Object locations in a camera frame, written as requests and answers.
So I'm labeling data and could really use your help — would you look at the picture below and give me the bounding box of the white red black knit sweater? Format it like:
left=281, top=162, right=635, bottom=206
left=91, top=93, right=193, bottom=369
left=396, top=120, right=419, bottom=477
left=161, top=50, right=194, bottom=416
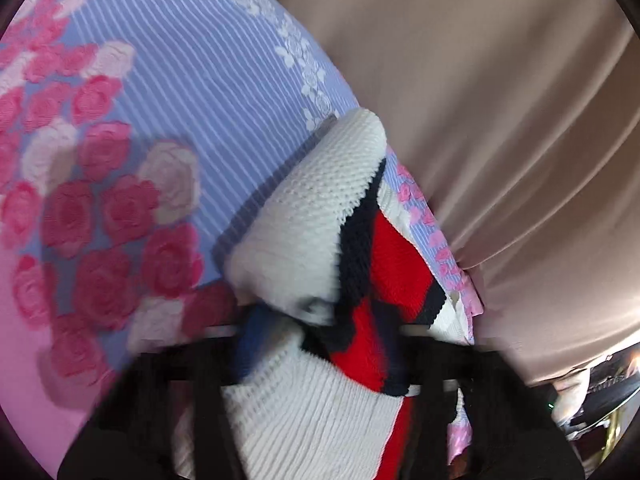
left=221, top=108, right=465, bottom=479

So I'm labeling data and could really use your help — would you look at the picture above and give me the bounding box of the pink floral bed sheet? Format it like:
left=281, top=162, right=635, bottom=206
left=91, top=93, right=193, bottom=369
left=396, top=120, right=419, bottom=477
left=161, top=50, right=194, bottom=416
left=0, top=0, right=485, bottom=478

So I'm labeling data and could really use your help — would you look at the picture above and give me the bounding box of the beige fabric backdrop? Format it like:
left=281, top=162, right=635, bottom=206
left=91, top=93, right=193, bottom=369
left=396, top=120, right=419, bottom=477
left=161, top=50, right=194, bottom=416
left=278, top=0, right=639, bottom=382

